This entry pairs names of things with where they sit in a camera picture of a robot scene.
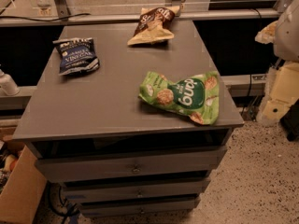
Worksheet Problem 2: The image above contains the grey metal rail frame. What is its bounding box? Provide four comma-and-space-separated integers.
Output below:
0, 0, 292, 26

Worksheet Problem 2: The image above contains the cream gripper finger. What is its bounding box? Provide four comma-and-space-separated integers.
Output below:
262, 62, 299, 120

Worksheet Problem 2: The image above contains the brown yellow chip bag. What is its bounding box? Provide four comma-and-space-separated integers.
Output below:
127, 6, 180, 46

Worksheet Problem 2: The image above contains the blue vinegar chip bag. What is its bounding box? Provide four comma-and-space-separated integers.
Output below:
53, 37, 100, 76

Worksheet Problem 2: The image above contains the black cable on rail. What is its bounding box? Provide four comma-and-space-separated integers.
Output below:
0, 12, 92, 22

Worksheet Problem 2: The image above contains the white pipe fitting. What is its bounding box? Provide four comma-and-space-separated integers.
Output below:
0, 69, 20, 96

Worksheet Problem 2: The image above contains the green snack bag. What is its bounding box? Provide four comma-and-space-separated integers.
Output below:
139, 71, 220, 125

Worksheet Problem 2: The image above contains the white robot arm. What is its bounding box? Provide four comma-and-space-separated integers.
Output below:
255, 0, 299, 126

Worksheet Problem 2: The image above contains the grey drawer cabinet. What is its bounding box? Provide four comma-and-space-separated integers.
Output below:
14, 21, 243, 217

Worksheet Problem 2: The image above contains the black floor cable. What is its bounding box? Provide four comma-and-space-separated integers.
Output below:
46, 182, 80, 224

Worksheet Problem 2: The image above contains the cardboard box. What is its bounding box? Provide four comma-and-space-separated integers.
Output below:
0, 134, 47, 224

